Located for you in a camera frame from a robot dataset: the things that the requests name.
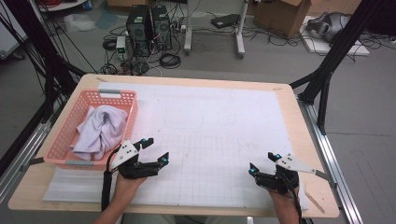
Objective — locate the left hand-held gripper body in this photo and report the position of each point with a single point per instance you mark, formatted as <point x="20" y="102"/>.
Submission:
<point x="126" y="152"/>

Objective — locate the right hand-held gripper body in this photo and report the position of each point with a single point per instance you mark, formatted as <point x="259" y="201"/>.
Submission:
<point x="280" y="183"/>

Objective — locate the lilac printed towel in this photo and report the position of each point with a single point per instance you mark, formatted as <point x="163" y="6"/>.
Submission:
<point x="99" y="130"/>

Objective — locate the pink plastic basket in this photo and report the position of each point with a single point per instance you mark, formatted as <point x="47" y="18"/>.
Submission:
<point x="62" y="143"/>

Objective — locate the person's right hand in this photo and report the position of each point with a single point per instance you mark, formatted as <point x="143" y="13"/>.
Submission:
<point x="286" y="202"/>

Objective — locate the person's left hand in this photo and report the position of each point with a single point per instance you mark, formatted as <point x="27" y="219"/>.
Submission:
<point x="126" y="186"/>

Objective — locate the thin wooden stick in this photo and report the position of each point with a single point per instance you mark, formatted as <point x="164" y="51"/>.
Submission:
<point x="314" y="201"/>

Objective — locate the grey metal clamp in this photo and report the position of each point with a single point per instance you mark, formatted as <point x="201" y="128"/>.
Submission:
<point x="327" y="177"/>
<point x="32" y="163"/>

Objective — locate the person's grey trousers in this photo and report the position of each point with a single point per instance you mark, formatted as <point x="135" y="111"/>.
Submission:
<point x="146" y="219"/>

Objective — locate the white power supply box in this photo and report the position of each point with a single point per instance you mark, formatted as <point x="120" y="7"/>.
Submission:
<point x="120" y="45"/>

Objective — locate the black computer tower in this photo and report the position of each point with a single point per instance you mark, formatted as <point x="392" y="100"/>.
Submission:
<point x="162" y="28"/>
<point x="138" y="31"/>

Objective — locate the white board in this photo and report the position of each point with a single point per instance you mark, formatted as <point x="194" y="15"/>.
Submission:
<point x="317" y="46"/>

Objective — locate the white metal stand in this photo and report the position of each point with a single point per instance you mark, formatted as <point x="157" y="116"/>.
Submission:
<point x="187" y="31"/>

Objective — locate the teal plastic sheet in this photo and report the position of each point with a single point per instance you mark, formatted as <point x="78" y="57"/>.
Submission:
<point x="107" y="18"/>

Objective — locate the clear plastic bag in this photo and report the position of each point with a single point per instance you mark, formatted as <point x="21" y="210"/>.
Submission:
<point x="79" y="22"/>

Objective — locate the brown cardboard box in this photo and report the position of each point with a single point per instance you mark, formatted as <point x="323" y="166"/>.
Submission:
<point x="280" y="17"/>

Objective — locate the grey headset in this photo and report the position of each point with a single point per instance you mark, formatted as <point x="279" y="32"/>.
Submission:
<point x="330" y="25"/>

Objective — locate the black flat device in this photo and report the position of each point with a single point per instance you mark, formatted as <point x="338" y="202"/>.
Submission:
<point x="225" y="21"/>

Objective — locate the round white table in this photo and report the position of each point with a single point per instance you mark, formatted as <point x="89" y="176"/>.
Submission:
<point x="62" y="6"/>

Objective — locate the white cabinet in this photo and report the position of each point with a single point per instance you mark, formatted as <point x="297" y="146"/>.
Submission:
<point x="9" y="34"/>

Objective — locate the aluminium rail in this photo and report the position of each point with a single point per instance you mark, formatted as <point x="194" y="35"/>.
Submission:
<point x="29" y="146"/>
<point x="345" y="199"/>

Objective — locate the black metal frame stand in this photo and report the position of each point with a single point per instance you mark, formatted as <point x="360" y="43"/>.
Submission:
<point x="342" y="46"/>
<point x="37" y="40"/>

